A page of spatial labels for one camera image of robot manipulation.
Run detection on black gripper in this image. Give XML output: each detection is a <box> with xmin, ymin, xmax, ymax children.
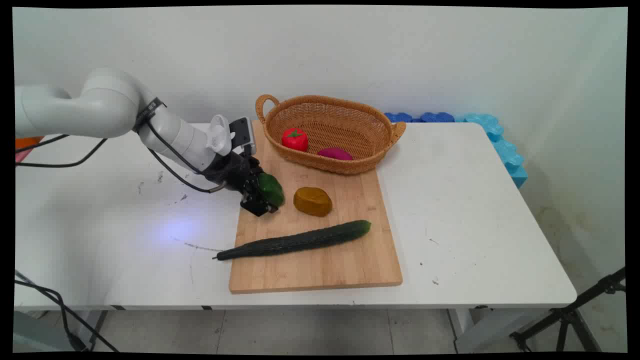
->
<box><xmin>202</xmin><ymin>151</ymin><xmax>279</xmax><ymax>217</ymax></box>

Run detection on green bell pepper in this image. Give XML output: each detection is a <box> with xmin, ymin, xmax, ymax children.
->
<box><xmin>257</xmin><ymin>172</ymin><xmax>285</xmax><ymax>209</ymax></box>

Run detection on brown potato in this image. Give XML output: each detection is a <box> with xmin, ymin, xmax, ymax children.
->
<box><xmin>293</xmin><ymin>186</ymin><xmax>334</xmax><ymax>218</ymax></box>

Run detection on red tomato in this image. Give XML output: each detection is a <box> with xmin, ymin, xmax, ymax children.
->
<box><xmin>281</xmin><ymin>127</ymin><xmax>309</xmax><ymax>153</ymax></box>

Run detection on long dark green cucumber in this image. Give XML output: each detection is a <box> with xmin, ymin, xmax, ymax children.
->
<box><xmin>212</xmin><ymin>219</ymin><xmax>372</xmax><ymax>262</ymax></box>

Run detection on purple sweet potato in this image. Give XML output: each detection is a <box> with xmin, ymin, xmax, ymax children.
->
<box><xmin>316</xmin><ymin>147</ymin><xmax>354</xmax><ymax>162</ymax></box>

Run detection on wooden cutting board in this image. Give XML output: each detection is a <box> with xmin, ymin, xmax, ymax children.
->
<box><xmin>228</xmin><ymin>119</ymin><xmax>404</xmax><ymax>295</ymax></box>

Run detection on woven wicker basket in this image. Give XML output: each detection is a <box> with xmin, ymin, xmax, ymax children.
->
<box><xmin>255</xmin><ymin>93</ymin><xmax>407</xmax><ymax>176</ymax></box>

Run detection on orange object behind table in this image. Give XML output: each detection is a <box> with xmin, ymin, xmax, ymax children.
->
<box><xmin>14</xmin><ymin>136</ymin><xmax>45</xmax><ymax>164</ymax></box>

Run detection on light blue foam mat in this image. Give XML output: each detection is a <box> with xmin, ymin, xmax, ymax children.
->
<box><xmin>454</xmin><ymin>113</ymin><xmax>529</xmax><ymax>190</ymax></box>

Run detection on white table leg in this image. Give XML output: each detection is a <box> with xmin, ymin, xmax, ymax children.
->
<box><xmin>446</xmin><ymin>306</ymin><xmax>538</xmax><ymax>354</ymax></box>

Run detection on black tripod stand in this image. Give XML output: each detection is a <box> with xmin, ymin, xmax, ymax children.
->
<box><xmin>509</xmin><ymin>267</ymin><xmax>627</xmax><ymax>353</ymax></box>

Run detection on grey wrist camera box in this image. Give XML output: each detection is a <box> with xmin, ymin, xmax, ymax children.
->
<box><xmin>229</xmin><ymin>117</ymin><xmax>257</xmax><ymax>156</ymax></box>

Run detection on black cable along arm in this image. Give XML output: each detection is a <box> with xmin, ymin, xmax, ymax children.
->
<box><xmin>134</xmin><ymin>99</ymin><xmax>227</xmax><ymax>194</ymax></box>

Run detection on black hanging robot cable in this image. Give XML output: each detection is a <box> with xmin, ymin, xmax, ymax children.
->
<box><xmin>14</xmin><ymin>133</ymin><xmax>109</xmax><ymax>169</ymax></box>

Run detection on black cable with connector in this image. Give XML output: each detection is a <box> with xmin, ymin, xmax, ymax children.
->
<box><xmin>14</xmin><ymin>270</ymin><xmax>121</xmax><ymax>353</ymax></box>

